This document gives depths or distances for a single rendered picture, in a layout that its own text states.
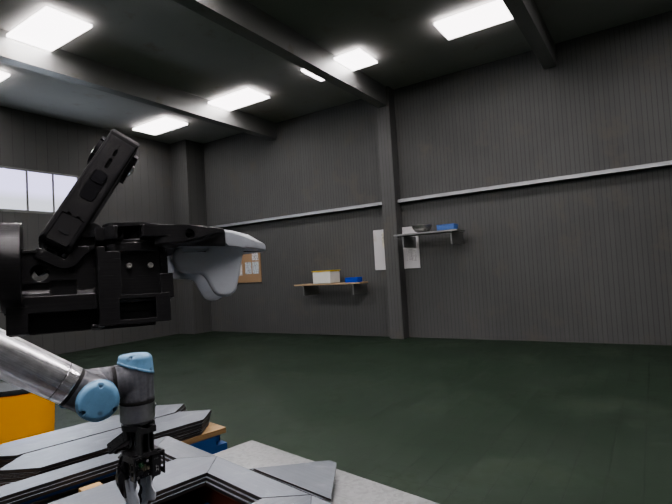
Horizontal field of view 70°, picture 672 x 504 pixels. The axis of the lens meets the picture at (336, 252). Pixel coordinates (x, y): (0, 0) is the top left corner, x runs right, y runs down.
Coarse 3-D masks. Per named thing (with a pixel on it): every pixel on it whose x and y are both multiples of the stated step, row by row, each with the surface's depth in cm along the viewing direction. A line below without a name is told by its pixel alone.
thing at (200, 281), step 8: (168, 256) 44; (168, 264) 44; (168, 272) 44; (176, 272) 44; (192, 280) 45; (200, 280) 45; (200, 288) 45; (208, 288) 46; (208, 296) 46; (216, 296) 46
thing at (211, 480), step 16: (112, 464) 155; (64, 480) 145; (80, 480) 147; (192, 480) 139; (208, 480) 140; (16, 496) 136; (32, 496) 138; (160, 496) 131; (176, 496) 134; (240, 496) 129; (256, 496) 126; (288, 496) 124; (304, 496) 124
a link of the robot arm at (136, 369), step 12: (120, 360) 107; (132, 360) 107; (144, 360) 108; (120, 372) 106; (132, 372) 106; (144, 372) 108; (120, 384) 105; (132, 384) 106; (144, 384) 107; (120, 396) 106; (132, 396) 106; (144, 396) 107
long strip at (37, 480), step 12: (156, 444) 169; (108, 456) 160; (60, 468) 152; (72, 468) 151; (84, 468) 151; (24, 480) 144; (36, 480) 144; (48, 480) 143; (0, 492) 137; (12, 492) 136
